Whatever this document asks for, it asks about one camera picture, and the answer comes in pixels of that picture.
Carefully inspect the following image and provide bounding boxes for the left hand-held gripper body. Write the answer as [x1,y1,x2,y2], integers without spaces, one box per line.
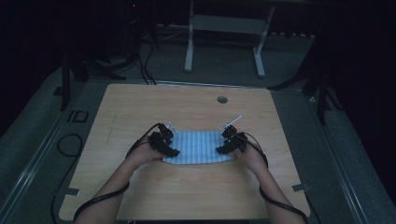
[148,121,177,149]

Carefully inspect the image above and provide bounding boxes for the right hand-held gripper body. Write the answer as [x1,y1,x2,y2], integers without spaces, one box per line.
[219,115,248,152]

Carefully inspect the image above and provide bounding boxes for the blue striped towel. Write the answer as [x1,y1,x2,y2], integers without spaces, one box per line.
[162,130,235,166]

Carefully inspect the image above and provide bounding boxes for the person's left hand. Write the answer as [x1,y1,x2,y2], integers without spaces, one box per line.
[125,142,163,171]

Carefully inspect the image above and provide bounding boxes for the person's right hand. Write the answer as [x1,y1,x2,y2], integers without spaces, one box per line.
[233,144,269,175]

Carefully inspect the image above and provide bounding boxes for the black metal stand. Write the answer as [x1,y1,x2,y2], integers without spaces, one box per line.
[60,52,126,112]
[267,62,344,126]

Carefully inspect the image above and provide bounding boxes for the dark equipment rack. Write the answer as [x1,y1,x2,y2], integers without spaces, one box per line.
[122,0,158,58]

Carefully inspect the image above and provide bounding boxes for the black floor cables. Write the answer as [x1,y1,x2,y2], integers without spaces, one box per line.
[136,39,158,86]

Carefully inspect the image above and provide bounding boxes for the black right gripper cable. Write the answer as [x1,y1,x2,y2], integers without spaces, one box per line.
[242,132,310,224]

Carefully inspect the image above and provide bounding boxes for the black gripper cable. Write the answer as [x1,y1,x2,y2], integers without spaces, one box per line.
[73,122,163,222]
[242,132,310,224]

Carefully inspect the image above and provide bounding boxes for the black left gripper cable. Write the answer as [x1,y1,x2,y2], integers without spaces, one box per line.
[73,122,163,222]

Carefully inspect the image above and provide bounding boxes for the black looped floor cable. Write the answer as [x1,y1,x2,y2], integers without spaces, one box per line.
[56,133,85,159]

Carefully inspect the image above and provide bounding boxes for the white metal stand frame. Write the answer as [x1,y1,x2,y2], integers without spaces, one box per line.
[184,0,276,78]

